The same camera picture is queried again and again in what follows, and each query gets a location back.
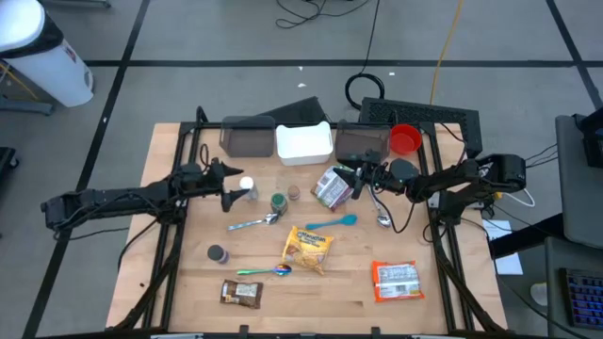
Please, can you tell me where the teal plastic spoon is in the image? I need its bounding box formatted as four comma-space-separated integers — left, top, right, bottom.
304, 214, 358, 231

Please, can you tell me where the yellow cable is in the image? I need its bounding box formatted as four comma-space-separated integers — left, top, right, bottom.
428, 0, 466, 105

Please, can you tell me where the grey translucent plastic bin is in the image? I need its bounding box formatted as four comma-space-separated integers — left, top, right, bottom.
219, 115, 277, 159
334, 120, 392, 164

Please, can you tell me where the black backlit keyboard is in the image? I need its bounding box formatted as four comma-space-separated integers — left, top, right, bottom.
559, 266, 603, 331

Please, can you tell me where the pink green ramen packet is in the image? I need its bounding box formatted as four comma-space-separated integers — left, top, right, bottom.
310, 165, 354, 212

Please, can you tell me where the brown snack packet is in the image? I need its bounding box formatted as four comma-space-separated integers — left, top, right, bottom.
220, 279, 264, 310

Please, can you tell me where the white-lid spice jar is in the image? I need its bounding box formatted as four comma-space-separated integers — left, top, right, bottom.
238, 175, 259, 202

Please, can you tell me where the black arm base cable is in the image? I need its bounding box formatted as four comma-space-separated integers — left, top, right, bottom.
116, 218, 159, 273

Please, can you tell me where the white cable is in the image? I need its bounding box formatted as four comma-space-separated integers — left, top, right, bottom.
498, 187, 537, 208

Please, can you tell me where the grey desk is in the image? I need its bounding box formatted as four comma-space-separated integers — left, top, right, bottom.
545, 234, 603, 339
554, 115, 603, 250

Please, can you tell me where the white paper sheet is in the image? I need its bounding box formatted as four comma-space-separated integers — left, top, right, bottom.
482, 218, 524, 277

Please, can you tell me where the black floor cable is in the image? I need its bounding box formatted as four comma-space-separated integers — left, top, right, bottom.
275, 0, 373, 29

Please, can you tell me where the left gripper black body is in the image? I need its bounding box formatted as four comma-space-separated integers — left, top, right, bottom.
186, 157, 226, 195

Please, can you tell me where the black desk device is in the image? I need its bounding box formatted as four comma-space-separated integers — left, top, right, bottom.
572, 107, 603, 169

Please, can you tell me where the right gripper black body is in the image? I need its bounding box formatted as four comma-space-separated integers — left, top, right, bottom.
363, 159, 395, 194

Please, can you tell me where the yellow Maruchan ramen packet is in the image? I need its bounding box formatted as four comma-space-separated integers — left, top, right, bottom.
281, 225, 334, 277

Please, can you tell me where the black coiled cable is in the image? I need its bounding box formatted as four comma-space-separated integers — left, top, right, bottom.
344, 0, 386, 112

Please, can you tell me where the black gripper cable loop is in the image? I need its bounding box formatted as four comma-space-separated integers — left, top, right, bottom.
369, 186, 416, 235

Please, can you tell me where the silver metal spoon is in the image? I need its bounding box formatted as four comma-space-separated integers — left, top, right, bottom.
367, 186, 393, 230
227, 212, 280, 232

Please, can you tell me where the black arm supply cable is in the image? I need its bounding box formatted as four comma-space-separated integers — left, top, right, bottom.
440, 122, 468, 166

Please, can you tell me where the green-lid glass jar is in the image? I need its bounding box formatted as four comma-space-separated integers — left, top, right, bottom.
269, 192, 289, 217

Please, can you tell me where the white plastic bin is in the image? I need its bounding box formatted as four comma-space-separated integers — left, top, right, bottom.
275, 121, 334, 168

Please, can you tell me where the iridescent rainbow spoon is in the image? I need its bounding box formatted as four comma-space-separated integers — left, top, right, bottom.
236, 263, 293, 277

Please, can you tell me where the orange ramen packet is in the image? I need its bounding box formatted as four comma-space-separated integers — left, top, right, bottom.
370, 260, 426, 303

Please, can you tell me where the black aluminium table frame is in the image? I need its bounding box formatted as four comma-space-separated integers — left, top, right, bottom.
112, 105, 508, 339

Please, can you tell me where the white trash bin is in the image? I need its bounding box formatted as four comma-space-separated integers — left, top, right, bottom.
0, 0, 94, 108

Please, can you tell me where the black-lid purple jar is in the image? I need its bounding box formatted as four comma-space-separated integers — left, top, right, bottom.
206, 244, 231, 266

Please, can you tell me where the red plastic bowl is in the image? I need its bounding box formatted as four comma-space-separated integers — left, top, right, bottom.
388, 123, 423, 156

